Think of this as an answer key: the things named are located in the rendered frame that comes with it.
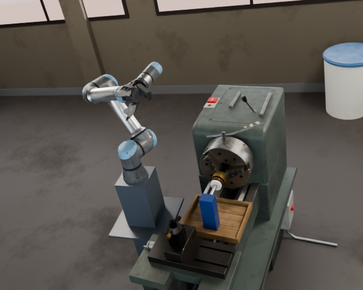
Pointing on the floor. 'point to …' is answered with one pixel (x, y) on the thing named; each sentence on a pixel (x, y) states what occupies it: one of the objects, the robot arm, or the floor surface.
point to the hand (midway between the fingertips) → (122, 109)
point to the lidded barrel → (349, 79)
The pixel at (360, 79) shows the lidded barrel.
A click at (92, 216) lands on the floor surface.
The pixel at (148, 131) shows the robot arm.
